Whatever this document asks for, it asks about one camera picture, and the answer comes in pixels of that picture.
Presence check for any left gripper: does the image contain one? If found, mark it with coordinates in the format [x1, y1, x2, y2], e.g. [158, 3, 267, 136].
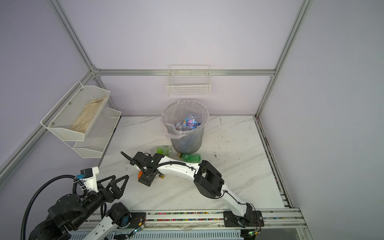
[67, 174, 128, 231]

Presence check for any clear bottle green label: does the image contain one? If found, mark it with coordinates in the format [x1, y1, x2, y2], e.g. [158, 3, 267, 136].
[156, 146, 173, 157]

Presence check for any crushed green bottle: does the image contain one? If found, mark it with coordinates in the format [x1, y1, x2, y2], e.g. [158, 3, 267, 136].
[179, 153, 202, 164]

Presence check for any clear bottle light-blue label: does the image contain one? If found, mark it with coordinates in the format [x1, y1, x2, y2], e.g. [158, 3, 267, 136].
[178, 115, 201, 131]

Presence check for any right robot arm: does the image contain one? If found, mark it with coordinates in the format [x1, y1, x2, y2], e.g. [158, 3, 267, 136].
[121, 151, 254, 228]

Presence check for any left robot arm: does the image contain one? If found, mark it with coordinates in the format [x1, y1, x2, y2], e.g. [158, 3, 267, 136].
[20, 167, 131, 240]

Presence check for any grey mesh waste bin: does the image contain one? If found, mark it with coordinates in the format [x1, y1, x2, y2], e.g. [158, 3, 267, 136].
[161, 100, 209, 155]

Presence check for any clear plastic bin liner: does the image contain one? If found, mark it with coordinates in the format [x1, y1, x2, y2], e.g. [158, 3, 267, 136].
[161, 100, 210, 140]

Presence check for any white mesh lower shelf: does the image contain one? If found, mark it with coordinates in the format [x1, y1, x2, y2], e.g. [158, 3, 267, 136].
[73, 107, 121, 159]

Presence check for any white mesh shelf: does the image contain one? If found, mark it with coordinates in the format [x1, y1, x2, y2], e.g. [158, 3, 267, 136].
[73, 107, 121, 159]
[41, 82, 110, 142]

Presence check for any beige cloth in shelf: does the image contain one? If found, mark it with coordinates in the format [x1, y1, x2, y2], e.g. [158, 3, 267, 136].
[70, 97, 106, 134]

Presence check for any white mesh upper shelf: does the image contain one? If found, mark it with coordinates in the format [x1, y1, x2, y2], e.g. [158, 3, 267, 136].
[41, 82, 110, 142]

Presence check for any black corrugated left cable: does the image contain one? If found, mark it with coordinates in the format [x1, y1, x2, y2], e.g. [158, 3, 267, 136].
[20, 175, 79, 240]

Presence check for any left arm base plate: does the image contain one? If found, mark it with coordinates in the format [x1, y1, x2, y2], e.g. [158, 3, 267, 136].
[121, 212, 147, 229]

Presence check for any white wire wall basket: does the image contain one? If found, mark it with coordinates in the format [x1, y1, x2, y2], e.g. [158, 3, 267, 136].
[166, 65, 211, 97]

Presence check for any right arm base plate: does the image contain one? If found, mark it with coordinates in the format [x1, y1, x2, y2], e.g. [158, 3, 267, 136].
[223, 203, 265, 228]

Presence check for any aluminium front rail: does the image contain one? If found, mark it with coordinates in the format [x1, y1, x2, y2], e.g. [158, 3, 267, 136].
[58, 208, 308, 232]

